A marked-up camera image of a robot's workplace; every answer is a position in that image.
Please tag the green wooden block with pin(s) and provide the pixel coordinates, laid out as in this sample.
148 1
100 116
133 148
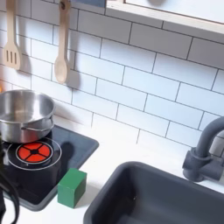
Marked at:
70 189

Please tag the black stove top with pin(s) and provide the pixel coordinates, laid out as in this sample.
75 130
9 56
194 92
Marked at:
75 145

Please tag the wooden spoon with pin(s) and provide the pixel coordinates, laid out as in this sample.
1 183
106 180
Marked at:
61 67

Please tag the steel pot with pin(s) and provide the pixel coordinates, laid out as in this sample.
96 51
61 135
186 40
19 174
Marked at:
23 116

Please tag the dark grey sink basin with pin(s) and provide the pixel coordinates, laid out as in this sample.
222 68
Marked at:
163 198

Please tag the grey tap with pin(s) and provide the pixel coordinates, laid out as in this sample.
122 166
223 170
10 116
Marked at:
201 163

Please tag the grey extractor hood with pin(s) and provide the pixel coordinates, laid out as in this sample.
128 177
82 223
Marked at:
90 2

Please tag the wooden slotted spatula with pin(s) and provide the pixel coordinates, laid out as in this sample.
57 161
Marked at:
11 55

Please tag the light wooden kitchen frame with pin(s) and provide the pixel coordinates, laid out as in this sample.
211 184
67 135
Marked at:
163 17

